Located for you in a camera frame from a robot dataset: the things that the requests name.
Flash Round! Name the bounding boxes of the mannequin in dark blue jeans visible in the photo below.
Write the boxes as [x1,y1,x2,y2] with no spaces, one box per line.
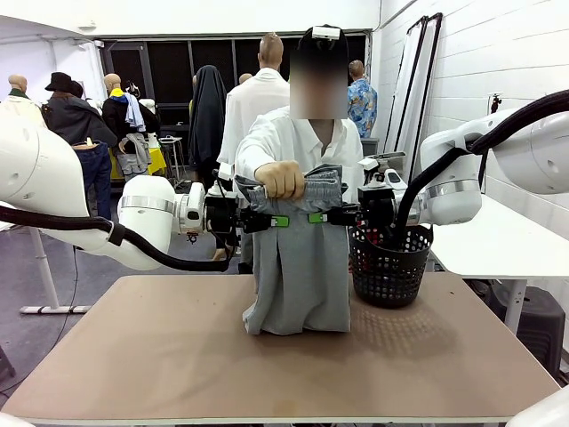
[70,140,113,222]

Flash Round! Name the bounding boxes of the arm black cable sleeve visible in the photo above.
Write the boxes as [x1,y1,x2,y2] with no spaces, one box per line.
[0,204,237,274]
[393,90,569,245]

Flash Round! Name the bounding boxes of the black perforated plastic basket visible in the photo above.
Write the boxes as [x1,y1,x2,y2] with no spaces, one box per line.
[348,224,435,310]

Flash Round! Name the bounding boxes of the person's right forearm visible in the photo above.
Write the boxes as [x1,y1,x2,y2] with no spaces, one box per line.
[235,133,297,183]

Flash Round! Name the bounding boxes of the mannequin in black jacket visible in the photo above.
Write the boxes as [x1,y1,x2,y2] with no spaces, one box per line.
[42,81,119,150]

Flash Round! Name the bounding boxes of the left arm black cable sleeve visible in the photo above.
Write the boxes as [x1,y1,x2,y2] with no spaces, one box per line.
[0,204,237,274]

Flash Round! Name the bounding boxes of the grey training pants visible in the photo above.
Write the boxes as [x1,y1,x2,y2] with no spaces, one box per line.
[233,164,353,336]

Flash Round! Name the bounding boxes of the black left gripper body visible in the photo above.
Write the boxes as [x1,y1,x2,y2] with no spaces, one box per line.
[204,189,245,248]

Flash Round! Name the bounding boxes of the right arm black cable sleeve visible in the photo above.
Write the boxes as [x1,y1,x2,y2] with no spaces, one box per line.
[393,90,569,245]

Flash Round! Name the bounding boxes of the person in white shirt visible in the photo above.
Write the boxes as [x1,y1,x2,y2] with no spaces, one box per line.
[234,44,365,214]

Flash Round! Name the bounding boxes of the mannequin in cream jacket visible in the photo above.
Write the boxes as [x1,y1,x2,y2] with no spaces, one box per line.
[0,74,46,128]

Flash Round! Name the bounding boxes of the black cap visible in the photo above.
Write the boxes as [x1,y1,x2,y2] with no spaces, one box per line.
[298,25,349,52]

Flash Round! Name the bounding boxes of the white metal stool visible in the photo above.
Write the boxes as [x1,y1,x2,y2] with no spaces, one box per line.
[158,135,188,188]

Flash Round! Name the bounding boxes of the man in blue floral shirt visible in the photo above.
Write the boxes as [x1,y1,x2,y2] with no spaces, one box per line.
[347,60,378,139]

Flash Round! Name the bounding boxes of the black plastic stool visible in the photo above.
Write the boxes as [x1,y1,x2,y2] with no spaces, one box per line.
[486,284,566,375]

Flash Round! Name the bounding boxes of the yellow cloth table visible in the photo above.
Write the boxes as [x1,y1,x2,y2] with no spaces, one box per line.
[109,146,168,179]

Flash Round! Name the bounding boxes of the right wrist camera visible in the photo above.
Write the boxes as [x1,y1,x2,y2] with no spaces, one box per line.
[357,157,408,190]

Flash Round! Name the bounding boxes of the black floor cable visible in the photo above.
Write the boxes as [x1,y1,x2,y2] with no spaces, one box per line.
[0,248,79,396]

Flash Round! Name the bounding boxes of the black framed white panel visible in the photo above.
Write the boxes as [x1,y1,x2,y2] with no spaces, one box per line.
[382,15,429,155]
[406,12,445,179]

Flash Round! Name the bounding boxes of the mannequin with yellow collar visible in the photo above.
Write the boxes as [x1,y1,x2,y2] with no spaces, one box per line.
[101,73,161,183]

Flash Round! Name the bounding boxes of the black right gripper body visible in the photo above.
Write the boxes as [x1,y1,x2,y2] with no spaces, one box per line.
[357,184,397,233]

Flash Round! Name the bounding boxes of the person's right hand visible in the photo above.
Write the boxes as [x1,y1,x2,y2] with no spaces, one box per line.
[254,160,307,201]

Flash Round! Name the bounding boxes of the black bucket hat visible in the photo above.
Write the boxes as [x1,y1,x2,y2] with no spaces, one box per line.
[44,72,75,93]

